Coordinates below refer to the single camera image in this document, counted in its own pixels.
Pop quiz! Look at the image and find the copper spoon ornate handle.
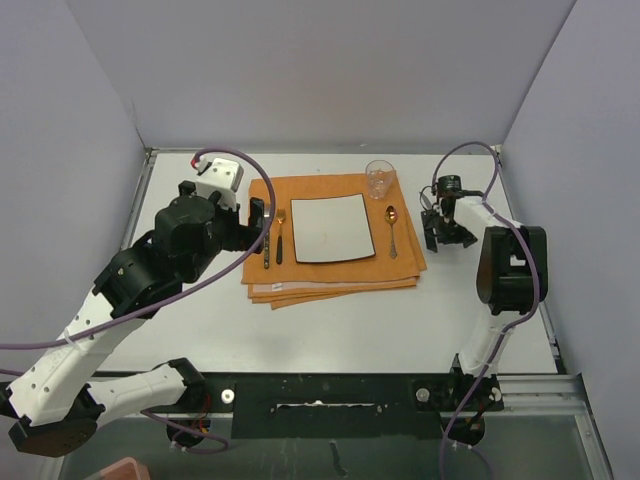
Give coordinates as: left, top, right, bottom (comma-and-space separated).
385, 205, 398, 259

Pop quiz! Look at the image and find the silver metal fork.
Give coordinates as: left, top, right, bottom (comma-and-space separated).
262, 231, 271, 270

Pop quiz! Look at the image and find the clear plastic cup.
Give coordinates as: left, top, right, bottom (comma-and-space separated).
365, 160, 396, 200

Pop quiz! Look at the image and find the gold fork black handle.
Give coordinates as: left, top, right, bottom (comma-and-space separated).
276, 209, 286, 265

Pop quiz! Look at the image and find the orange cloth placemat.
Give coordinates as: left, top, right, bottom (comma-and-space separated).
241, 173, 427, 308

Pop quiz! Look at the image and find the white square plate black rim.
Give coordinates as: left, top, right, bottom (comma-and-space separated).
291, 194, 375, 264

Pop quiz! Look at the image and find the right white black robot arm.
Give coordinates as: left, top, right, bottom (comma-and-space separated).
421, 175, 548, 409

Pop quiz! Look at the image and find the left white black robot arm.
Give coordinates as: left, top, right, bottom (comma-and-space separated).
1, 181, 264, 458

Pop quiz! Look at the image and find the pink box corner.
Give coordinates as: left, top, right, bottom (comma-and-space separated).
97, 457, 151, 480

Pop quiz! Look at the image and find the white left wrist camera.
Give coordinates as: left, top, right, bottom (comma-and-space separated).
192, 158, 244, 211

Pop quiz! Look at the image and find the aluminium left side rail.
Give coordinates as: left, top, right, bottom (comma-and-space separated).
118, 148, 157, 251

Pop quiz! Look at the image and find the aluminium right side rail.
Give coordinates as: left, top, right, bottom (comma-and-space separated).
491, 144, 567, 374

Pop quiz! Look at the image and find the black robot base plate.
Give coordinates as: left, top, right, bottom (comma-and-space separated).
143, 370, 504, 449

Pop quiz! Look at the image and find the aluminium front frame rail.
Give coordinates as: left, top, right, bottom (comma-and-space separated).
58, 372, 589, 419

